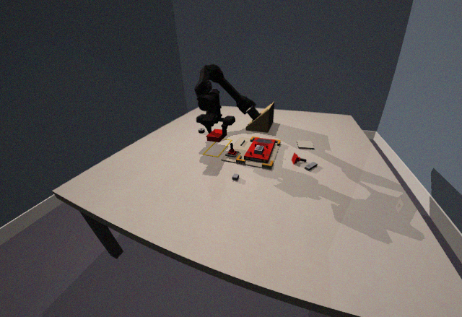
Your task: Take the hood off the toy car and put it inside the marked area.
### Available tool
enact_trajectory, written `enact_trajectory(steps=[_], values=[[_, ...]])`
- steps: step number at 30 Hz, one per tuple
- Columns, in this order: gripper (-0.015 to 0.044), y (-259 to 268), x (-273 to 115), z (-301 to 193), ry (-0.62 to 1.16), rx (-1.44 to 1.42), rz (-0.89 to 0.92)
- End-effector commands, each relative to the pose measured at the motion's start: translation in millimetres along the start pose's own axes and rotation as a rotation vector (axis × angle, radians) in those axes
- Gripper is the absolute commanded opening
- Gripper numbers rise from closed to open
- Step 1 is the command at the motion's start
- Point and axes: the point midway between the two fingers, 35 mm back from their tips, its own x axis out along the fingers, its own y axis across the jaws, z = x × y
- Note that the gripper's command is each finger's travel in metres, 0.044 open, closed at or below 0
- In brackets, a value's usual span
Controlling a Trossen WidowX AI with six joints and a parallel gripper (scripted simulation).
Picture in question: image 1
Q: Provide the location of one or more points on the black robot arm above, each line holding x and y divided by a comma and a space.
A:
209, 99

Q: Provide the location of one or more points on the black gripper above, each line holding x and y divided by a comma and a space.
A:
227, 121

